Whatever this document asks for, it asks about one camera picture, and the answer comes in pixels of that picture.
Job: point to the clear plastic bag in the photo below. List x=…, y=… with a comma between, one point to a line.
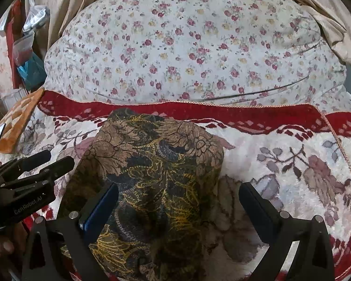
x=23, y=46

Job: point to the red white floral fleece blanket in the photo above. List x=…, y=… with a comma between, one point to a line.
x=280, y=164

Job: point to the blue bag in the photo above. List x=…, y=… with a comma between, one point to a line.
x=32, y=70

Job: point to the beige curtain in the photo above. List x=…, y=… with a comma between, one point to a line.
x=64, y=3

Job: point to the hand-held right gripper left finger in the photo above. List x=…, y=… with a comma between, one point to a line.
x=101, y=210

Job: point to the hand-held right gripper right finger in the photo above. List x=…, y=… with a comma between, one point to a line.
x=256, y=207

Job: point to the white rose print pillow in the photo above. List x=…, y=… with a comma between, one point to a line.
x=193, y=49

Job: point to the person's left hand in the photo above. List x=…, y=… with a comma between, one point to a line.
x=0, y=247

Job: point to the beige crumpled cloth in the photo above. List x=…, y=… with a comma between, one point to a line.
x=324, y=14

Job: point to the brown batik patterned garment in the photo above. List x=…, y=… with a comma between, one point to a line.
x=163, y=166

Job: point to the silver foil packet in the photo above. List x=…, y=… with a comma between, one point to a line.
x=36, y=17

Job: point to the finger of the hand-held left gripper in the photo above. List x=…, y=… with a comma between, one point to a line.
x=35, y=159
x=60, y=165

